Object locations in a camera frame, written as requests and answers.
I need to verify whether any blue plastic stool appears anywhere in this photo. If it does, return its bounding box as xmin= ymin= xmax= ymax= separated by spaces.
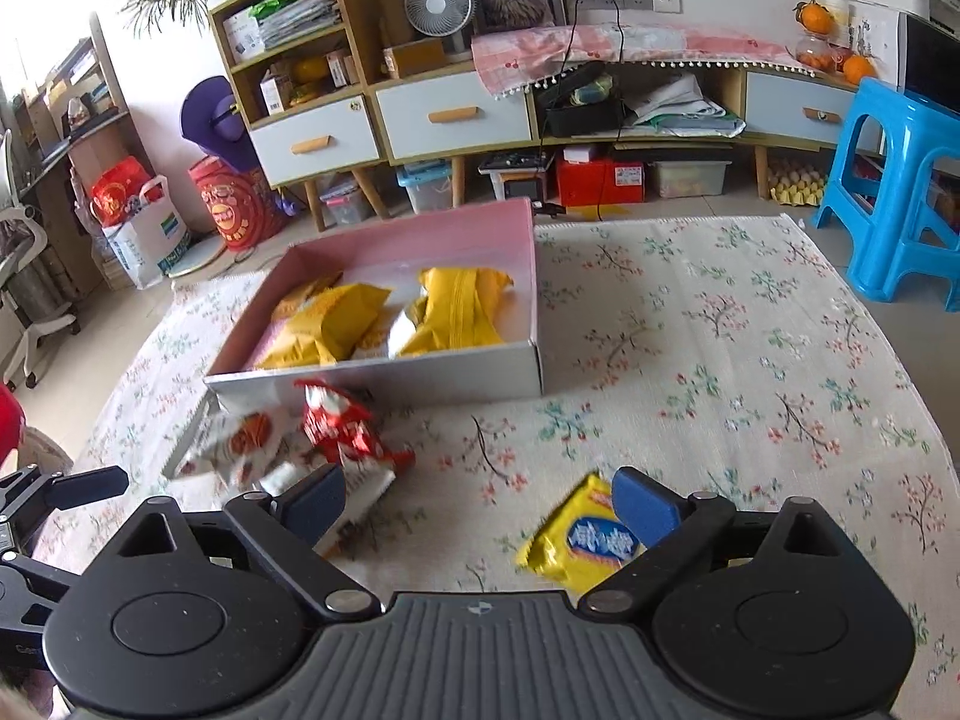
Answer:
xmin=810 ymin=77 xmax=960 ymax=305

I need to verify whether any white plastic jar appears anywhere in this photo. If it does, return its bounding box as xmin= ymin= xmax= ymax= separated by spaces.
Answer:
xmin=823 ymin=0 xmax=853 ymax=54

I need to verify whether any loose paper pile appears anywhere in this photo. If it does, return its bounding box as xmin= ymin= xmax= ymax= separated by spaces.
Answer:
xmin=630 ymin=75 xmax=748 ymax=138

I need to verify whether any white packet red print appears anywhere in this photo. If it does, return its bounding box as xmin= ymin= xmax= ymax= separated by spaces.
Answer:
xmin=163 ymin=411 xmax=302 ymax=483
xmin=259 ymin=457 xmax=397 ymax=562

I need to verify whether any white microwave black door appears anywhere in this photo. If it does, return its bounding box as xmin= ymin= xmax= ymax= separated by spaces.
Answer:
xmin=855 ymin=0 xmax=960 ymax=103

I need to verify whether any white drawer wooden handle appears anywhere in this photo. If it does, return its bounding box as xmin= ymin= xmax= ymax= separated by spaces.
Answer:
xmin=247 ymin=96 xmax=383 ymax=189
xmin=375 ymin=75 xmax=536 ymax=163
xmin=745 ymin=71 xmax=860 ymax=148

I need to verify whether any clear storage box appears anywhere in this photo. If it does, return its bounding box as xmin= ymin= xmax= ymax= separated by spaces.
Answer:
xmin=649 ymin=159 xmax=731 ymax=200
xmin=319 ymin=176 xmax=374 ymax=227

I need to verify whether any orange yellow fruit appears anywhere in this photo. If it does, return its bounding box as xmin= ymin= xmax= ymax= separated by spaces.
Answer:
xmin=291 ymin=56 xmax=332 ymax=107

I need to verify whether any black power cable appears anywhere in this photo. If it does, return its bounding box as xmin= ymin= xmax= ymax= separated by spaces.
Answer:
xmin=609 ymin=0 xmax=629 ymax=145
xmin=557 ymin=0 xmax=587 ymax=77

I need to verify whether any stack of documents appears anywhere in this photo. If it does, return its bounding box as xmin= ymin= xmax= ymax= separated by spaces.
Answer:
xmin=253 ymin=0 xmax=340 ymax=50

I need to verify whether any pink cardboard box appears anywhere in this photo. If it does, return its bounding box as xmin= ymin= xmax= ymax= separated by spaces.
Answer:
xmin=204 ymin=196 xmax=545 ymax=415

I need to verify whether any brown cardboard box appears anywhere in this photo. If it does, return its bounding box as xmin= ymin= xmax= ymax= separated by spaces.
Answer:
xmin=382 ymin=39 xmax=449 ymax=80

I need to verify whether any glass jar of oranges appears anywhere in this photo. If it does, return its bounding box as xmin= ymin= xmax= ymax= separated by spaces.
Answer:
xmin=795 ymin=30 xmax=838 ymax=75

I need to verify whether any red box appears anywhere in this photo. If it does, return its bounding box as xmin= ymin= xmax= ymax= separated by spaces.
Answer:
xmin=556 ymin=157 xmax=647 ymax=208

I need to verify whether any plain yellow snack packet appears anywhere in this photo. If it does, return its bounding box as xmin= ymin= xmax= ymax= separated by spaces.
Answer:
xmin=257 ymin=283 xmax=393 ymax=371

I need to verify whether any small printed box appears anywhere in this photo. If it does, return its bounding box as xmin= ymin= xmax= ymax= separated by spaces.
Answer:
xmin=326 ymin=49 xmax=360 ymax=90

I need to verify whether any silver snack packet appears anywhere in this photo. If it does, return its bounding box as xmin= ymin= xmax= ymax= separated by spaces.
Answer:
xmin=385 ymin=298 xmax=425 ymax=359

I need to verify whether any white office chair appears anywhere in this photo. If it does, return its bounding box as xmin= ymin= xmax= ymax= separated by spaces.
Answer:
xmin=0 ymin=127 xmax=82 ymax=391

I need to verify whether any blue-lid storage box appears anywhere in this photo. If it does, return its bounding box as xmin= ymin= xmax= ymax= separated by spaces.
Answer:
xmin=396 ymin=161 xmax=455 ymax=215

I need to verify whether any red snack packet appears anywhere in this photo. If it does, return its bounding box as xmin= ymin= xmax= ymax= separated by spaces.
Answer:
xmin=295 ymin=379 xmax=416 ymax=476

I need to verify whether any red gift bag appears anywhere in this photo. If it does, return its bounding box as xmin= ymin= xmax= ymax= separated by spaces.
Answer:
xmin=90 ymin=156 xmax=155 ymax=227

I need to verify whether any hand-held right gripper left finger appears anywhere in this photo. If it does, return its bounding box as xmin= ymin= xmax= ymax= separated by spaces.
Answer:
xmin=97 ymin=463 xmax=381 ymax=616

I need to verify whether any yellow striped snack packet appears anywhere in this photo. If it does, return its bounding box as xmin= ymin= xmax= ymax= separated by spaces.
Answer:
xmin=390 ymin=266 xmax=517 ymax=359

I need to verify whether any white carton box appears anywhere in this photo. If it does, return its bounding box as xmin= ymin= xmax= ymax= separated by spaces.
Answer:
xmin=223 ymin=6 xmax=266 ymax=63

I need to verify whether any red cloth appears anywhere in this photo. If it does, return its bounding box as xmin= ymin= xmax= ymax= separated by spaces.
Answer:
xmin=0 ymin=382 xmax=26 ymax=470

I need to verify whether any black bag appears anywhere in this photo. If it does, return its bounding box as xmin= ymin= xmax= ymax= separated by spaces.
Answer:
xmin=534 ymin=61 xmax=628 ymax=140

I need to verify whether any purple plush toy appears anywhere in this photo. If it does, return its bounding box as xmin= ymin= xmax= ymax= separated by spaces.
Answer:
xmin=180 ymin=75 xmax=301 ymax=220

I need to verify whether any yellow egg carton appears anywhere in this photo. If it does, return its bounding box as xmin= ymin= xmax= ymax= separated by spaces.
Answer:
xmin=766 ymin=157 xmax=830 ymax=208

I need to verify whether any tall wooden shelf cabinet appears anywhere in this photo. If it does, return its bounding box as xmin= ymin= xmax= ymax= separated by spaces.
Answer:
xmin=208 ymin=0 xmax=392 ymax=234

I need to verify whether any white shopping bag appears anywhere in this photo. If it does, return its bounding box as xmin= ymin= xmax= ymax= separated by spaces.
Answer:
xmin=101 ymin=174 xmax=193 ymax=290

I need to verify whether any low wooden cabinet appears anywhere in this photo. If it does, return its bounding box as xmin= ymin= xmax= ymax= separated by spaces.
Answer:
xmin=371 ymin=60 xmax=863 ymax=200

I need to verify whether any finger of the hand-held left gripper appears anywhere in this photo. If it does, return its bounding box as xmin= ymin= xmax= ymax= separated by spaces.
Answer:
xmin=51 ymin=465 xmax=130 ymax=511

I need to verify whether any round white base plate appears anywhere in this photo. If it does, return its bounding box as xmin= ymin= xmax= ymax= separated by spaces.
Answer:
xmin=161 ymin=232 xmax=227 ymax=279

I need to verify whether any floral tablecloth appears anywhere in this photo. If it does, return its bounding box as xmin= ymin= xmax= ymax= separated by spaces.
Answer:
xmin=30 ymin=214 xmax=960 ymax=720

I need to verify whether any wooden bookshelf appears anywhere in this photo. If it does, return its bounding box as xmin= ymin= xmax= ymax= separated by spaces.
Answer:
xmin=15 ymin=11 xmax=144 ymax=294

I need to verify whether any yellow packet blue label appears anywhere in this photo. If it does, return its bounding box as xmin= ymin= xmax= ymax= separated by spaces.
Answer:
xmin=516 ymin=472 xmax=650 ymax=596

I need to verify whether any small white carton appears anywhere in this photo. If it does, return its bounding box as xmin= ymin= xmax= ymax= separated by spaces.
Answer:
xmin=259 ymin=71 xmax=296 ymax=118

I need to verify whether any red patterned bag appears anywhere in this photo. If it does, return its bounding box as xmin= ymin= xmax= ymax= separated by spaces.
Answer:
xmin=187 ymin=156 xmax=290 ymax=253

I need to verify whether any white desk fan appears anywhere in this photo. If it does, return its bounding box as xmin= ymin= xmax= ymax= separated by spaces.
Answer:
xmin=405 ymin=0 xmax=478 ymax=54

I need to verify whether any pink cloth runner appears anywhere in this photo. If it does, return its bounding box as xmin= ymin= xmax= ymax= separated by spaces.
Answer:
xmin=471 ymin=24 xmax=819 ymax=103

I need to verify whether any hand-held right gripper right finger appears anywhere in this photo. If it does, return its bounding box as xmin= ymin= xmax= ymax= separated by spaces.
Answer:
xmin=576 ymin=466 xmax=871 ymax=614

